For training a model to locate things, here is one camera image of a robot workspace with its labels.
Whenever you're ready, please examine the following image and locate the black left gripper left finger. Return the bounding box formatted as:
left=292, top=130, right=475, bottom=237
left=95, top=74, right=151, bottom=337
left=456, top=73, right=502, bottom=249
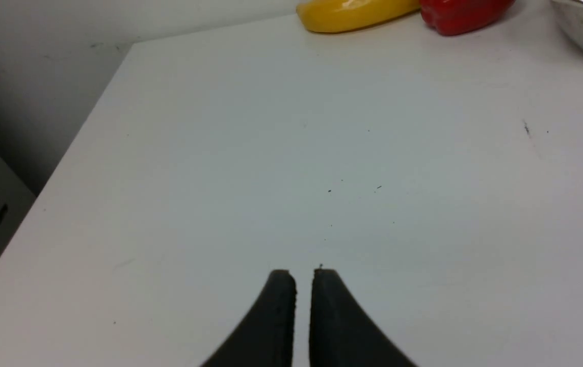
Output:
left=203, top=270, right=297, bottom=366

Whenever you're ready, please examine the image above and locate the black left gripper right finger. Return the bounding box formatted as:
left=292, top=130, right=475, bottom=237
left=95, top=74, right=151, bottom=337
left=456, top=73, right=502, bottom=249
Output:
left=309, top=269, right=415, bottom=366

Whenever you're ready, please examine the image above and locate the yellow banana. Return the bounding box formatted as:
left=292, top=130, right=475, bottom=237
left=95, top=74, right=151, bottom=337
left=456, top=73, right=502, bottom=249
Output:
left=296, top=1, right=420, bottom=34

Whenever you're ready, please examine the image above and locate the red bell pepper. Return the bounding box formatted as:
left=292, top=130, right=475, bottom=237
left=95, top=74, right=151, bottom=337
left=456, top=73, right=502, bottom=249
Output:
left=419, top=1, right=515, bottom=36

